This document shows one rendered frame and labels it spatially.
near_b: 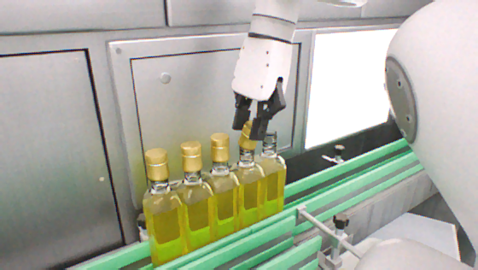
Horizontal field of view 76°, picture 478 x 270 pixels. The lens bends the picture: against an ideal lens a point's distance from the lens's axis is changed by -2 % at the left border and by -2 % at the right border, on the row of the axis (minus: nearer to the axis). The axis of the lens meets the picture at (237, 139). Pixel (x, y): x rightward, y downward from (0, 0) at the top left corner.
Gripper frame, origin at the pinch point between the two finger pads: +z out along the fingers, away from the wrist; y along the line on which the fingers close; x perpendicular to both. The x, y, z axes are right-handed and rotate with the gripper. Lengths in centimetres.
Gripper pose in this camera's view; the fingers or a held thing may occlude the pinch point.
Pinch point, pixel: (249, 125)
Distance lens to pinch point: 55.8
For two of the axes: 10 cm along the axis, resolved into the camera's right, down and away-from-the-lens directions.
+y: 5.4, 3.4, -7.7
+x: 8.1, 0.2, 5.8
